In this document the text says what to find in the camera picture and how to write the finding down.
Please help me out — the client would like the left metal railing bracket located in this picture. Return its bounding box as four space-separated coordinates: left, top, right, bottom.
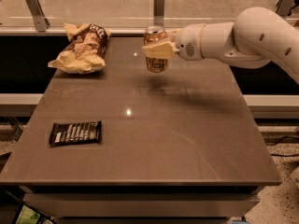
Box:
25 0 50 32

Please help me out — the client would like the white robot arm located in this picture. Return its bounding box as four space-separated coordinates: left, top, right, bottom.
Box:
142 7 299 83

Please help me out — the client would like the orange soda can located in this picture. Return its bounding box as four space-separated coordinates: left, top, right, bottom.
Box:
143 25 168 73

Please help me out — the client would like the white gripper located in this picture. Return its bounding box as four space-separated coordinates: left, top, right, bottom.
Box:
142 23 205 61

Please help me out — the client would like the middle metal railing bracket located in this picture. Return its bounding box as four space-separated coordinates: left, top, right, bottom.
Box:
153 0 164 26

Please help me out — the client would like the green package on floor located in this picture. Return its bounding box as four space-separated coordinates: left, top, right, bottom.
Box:
12 205 54 224

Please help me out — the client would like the right metal railing bracket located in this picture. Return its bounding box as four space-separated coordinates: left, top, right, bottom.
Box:
276 0 295 17

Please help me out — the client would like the black snack bar wrapper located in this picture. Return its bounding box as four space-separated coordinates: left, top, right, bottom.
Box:
49 120 102 147

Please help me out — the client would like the black floor cable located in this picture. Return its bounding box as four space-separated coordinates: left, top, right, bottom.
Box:
266 135 299 158

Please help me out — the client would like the brown chip bag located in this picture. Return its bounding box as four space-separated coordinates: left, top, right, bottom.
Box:
48 23 110 74

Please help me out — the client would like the grey drawer front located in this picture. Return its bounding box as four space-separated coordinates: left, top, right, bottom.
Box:
24 193 260 217

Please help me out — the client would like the metal railing bracket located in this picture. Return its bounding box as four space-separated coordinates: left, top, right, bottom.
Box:
276 0 295 17
25 0 50 32
153 0 164 26

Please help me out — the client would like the glass railing panel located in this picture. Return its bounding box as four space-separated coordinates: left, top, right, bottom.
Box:
0 0 299 30

